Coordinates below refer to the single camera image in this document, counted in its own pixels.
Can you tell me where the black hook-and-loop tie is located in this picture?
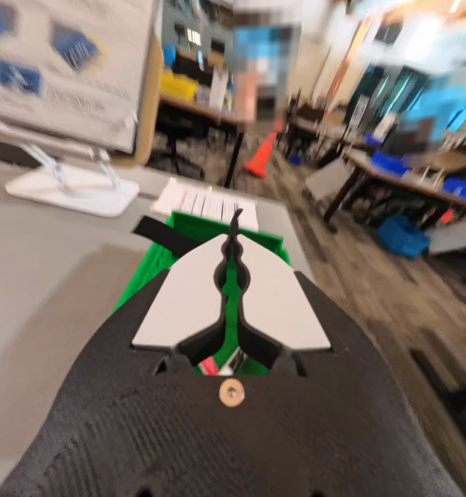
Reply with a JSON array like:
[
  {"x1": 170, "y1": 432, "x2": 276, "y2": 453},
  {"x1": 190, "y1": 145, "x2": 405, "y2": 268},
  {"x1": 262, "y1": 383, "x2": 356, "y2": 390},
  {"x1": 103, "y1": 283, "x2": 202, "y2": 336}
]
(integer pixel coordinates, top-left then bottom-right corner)
[{"x1": 133, "y1": 208, "x2": 244, "y2": 258}]

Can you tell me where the blue storage bin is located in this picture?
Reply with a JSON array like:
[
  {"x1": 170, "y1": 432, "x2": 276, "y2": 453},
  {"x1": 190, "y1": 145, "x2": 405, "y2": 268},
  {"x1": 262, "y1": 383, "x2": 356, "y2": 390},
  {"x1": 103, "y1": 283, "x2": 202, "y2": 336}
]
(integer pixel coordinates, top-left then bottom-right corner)
[
  {"x1": 377, "y1": 213, "x2": 431, "y2": 259},
  {"x1": 370, "y1": 151, "x2": 410, "y2": 176},
  {"x1": 442, "y1": 176, "x2": 466, "y2": 202}
]

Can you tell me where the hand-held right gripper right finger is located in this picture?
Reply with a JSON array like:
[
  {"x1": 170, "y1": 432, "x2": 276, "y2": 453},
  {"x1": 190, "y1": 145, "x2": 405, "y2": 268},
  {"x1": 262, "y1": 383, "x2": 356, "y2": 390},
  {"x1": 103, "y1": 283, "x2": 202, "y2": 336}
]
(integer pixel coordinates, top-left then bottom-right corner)
[{"x1": 234, "y1": 234, "x2": 332, "y2": 370}]

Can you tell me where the white paper card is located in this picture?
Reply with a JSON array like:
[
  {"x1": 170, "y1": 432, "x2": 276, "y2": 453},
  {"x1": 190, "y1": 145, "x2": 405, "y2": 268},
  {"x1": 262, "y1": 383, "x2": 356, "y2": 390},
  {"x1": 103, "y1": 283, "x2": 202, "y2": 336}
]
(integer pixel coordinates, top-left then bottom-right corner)
[{"x1": 151, "y1": 178, "x2": 259, "y2": 230}]

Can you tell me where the yellow storage bin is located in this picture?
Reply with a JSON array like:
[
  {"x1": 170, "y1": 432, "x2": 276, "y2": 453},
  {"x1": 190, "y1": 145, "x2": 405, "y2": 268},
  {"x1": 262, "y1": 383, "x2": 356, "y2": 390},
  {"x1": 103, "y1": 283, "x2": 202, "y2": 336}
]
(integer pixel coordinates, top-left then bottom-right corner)
[{"x1": 159, "y1": 71, "x2": 199, "y2": 103}]

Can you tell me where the wooden document stand white base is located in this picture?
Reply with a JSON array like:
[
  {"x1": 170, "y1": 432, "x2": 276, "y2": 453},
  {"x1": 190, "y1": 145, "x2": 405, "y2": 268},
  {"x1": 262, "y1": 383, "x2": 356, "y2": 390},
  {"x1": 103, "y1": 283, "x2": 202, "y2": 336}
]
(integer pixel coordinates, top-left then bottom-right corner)
[{"x1": 0, "y1": 0, "x2": 164, "y2": 218}]

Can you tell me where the grey box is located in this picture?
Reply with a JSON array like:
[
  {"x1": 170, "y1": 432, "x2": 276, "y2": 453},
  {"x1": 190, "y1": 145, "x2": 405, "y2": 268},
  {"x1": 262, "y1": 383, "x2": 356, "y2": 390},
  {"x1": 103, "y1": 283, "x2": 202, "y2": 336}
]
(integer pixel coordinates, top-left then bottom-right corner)
[{"x1": 304, "y1": 158, "x2": 358, "y2": 203}]

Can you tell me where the orange traffic cone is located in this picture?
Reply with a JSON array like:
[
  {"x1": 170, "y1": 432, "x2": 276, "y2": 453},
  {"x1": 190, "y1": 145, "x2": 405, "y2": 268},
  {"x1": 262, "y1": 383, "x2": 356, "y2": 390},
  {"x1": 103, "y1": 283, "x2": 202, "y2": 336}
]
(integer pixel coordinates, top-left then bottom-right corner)
[{"x1": 243, "y1": 131, "x2": 279, "y2": 179}]

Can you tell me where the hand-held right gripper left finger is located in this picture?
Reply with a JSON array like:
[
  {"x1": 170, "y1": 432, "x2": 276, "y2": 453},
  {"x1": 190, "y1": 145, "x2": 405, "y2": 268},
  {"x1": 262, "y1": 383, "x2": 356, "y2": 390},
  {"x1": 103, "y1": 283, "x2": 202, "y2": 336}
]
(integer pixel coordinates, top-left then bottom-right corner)
[{"x1": 131, "y1": 233, "x2": 234, "y2": 367}]

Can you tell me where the green storage bin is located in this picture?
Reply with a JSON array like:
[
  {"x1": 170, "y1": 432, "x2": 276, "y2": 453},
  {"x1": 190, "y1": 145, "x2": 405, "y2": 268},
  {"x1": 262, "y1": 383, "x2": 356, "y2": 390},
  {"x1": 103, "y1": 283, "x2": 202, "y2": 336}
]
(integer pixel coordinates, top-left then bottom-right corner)
[{"x1": 112, "y1": 211, "x2": 292, "y2": 377}]

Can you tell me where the background work table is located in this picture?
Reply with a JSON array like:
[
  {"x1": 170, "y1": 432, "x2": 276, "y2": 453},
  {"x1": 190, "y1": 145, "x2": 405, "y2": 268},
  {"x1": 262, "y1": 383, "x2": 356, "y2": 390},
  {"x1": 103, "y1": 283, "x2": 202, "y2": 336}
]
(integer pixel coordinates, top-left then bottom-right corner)
[{"x1": 324, "y1": 148, "x2": 466, "y2": 233}]

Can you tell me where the printed instruction sheet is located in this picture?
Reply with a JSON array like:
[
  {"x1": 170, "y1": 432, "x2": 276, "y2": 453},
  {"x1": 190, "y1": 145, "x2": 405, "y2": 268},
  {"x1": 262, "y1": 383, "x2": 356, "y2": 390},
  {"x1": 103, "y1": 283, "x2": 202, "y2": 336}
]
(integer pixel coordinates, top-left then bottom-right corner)
[{"x1": 0, "y1": 0, "x2": 156, "y2": 154}]

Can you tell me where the grey desk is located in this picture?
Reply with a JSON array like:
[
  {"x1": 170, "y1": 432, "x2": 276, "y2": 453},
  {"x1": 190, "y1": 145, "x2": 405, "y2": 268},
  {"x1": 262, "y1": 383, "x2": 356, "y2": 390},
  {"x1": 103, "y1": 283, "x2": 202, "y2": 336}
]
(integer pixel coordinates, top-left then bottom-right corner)
[{"x1": 0, "y1": 157, "x2": 315, "y2": 497}]

